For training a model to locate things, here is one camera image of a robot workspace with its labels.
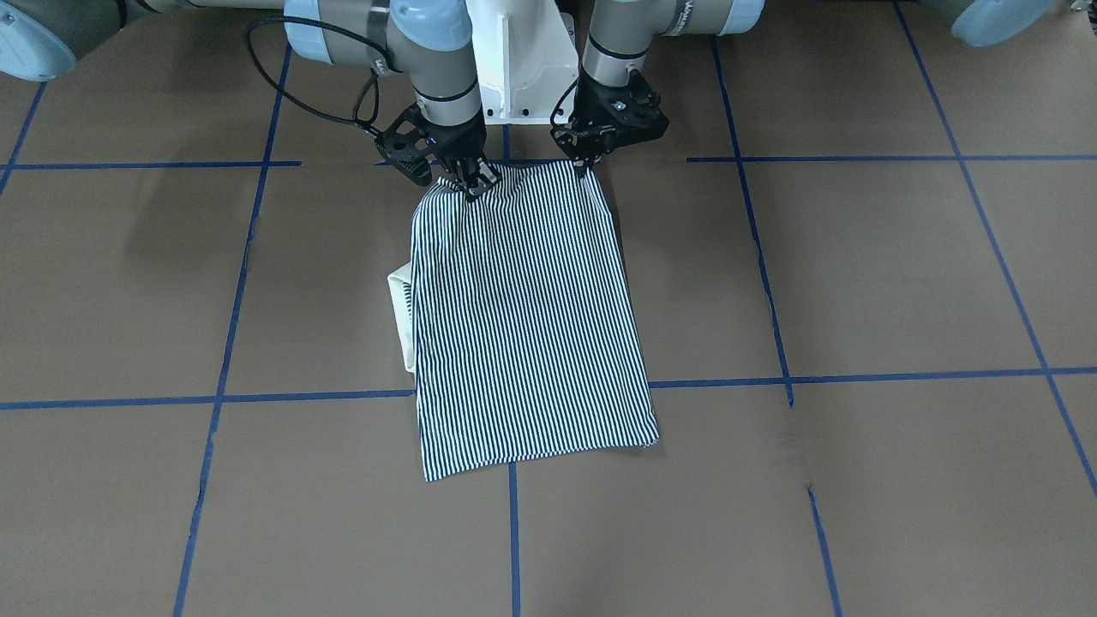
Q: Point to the blue tape line lengthwise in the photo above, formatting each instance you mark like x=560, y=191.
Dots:
x=763, y=272
x=231, y=326

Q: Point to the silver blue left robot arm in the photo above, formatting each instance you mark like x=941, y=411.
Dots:
x=620, y=33

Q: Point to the blue tape line far crosswise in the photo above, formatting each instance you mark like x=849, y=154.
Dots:
x=814, y=158

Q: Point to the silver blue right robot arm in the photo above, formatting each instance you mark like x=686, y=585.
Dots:
x=428, y=41

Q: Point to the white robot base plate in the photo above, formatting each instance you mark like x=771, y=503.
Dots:
x=526, y=61

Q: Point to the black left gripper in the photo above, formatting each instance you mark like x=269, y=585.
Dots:
x=589, y=104

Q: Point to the blue white striped polo shirt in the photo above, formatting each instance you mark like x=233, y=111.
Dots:
x=521, y=328

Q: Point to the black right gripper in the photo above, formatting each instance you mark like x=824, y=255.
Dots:
x=457, y=142

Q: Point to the blue tape line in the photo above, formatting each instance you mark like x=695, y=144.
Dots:
x=1003, y=257

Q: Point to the blue tape line crosswise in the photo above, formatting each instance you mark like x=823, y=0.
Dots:
x=814, y=158
x=795, y=380

